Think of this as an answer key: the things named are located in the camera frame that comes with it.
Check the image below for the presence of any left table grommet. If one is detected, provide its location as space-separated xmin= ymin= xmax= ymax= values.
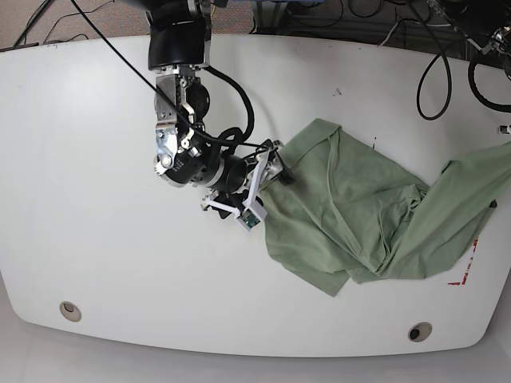
xmin=59 ymin=302 xmax=81 ymax=322

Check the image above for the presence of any red tape marking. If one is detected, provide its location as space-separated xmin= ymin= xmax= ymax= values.
xmin=447 ymin=237 xmax=479 ymax=286

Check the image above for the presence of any table grommet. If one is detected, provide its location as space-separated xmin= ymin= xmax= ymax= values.
xmin=59 ymin=302 xmax=81 ymax=322
xmin=408 ymin=322 xmax=433 ymax=343

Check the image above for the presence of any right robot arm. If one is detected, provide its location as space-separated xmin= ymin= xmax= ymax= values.
xmin=141 ymin=1 xmax=294 ymax=230

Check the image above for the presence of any right table grommet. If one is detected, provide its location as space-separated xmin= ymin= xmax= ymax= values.
xmin=408 ymin=322 xmax=433 ymax=343

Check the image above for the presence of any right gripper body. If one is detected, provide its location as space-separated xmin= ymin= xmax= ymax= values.
xmin=201 ymin=140 xmax=283 ymax=219

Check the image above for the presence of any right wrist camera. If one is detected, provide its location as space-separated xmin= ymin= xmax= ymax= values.
xmin=236 ymin=208 xmax=267 ymax=231

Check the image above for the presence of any green t-shirt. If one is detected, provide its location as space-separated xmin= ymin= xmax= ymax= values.
xmin=260 ymin=119 xmax=510 ymax=296

